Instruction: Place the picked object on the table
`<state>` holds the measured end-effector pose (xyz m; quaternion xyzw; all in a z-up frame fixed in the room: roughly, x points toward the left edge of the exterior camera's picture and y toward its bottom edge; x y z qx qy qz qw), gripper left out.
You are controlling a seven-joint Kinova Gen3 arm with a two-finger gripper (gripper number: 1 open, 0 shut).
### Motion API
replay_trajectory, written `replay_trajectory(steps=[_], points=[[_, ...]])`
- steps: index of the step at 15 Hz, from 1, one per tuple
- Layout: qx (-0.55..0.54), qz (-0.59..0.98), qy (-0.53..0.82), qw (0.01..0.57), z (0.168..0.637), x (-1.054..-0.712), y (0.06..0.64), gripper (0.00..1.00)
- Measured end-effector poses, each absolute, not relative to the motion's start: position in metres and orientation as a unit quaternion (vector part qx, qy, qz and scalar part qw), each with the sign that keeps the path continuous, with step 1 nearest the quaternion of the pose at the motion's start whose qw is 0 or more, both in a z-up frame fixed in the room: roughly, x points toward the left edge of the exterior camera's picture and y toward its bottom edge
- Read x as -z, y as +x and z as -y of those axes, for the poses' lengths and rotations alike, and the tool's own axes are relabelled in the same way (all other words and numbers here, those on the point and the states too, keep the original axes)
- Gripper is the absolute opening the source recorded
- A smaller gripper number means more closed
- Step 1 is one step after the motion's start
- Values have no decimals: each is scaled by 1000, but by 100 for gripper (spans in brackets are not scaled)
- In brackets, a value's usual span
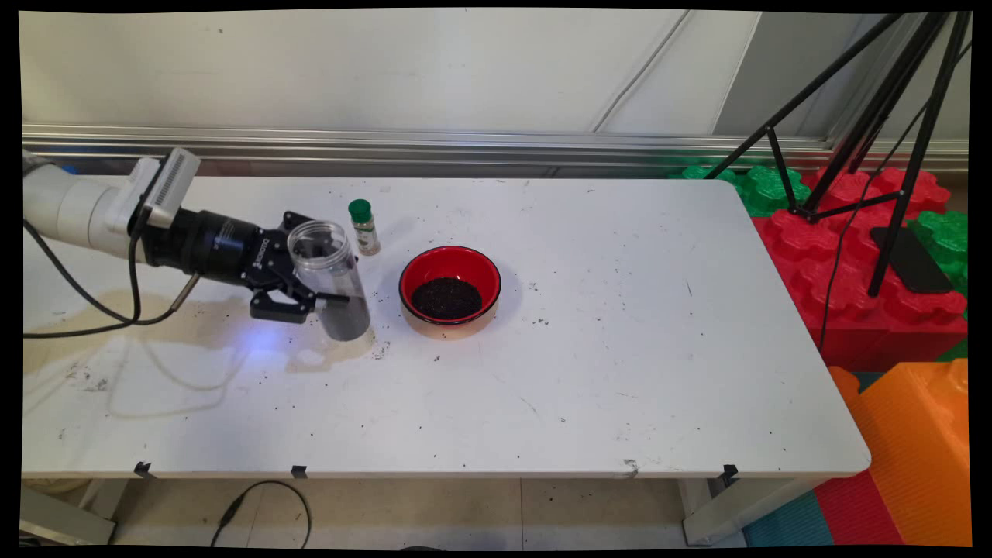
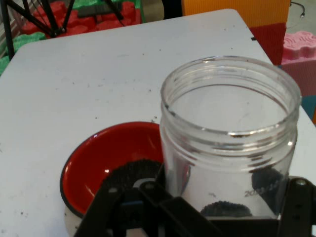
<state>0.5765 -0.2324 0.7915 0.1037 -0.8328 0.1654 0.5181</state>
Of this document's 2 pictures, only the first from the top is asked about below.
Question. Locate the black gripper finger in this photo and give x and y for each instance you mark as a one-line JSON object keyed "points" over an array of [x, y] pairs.
{"points": [[294, 221], [279, 308]]}

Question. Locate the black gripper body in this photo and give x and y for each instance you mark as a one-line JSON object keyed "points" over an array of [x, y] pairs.
{"points": [[225, 248]]}

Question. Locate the clear jar with black seeds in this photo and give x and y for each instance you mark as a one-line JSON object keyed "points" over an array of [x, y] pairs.
{"points": [[349, 318]]}

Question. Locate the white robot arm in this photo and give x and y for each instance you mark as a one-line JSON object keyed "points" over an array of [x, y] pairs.
{"points": [[77, 213]]}

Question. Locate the green-capped spice bottle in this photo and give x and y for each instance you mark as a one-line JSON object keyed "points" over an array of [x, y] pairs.
{"points": [[364, 229]]}

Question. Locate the red and black bowl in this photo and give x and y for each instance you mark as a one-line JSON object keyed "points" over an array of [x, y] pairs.
{"points": [[449, 263]]}

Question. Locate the black seeds pile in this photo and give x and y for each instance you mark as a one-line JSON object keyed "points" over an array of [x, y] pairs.
{"points": [[446, 301]]}

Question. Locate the white table leg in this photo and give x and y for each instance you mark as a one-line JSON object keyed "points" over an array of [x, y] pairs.
{"points": [[62, 519], [728, 511]]}

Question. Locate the green foam block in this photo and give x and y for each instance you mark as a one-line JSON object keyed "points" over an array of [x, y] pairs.
{"points": [[767, 190], [949, 240]]}

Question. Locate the teal floor mat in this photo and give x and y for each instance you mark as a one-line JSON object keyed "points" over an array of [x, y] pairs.
{"points": [[783, 523]]}

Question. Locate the large red foam block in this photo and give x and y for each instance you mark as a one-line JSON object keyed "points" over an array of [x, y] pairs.
{"points": [[876, 333]]}

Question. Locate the red floor mat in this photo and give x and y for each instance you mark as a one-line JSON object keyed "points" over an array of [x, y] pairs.
{"points": [[856, 511]]}

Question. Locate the black tripod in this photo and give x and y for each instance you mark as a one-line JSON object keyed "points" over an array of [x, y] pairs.
{"points": [[919, 155]]}

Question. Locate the orange foam block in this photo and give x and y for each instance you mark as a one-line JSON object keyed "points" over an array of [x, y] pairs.
{"points": [[914, 449]]}

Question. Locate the white silver wrist camera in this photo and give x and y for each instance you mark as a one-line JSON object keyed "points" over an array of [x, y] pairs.
{"points": [[170, 186]]}

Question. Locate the metal wall rail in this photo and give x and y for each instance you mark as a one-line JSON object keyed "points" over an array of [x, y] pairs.
{"points": [[465, 147]]}

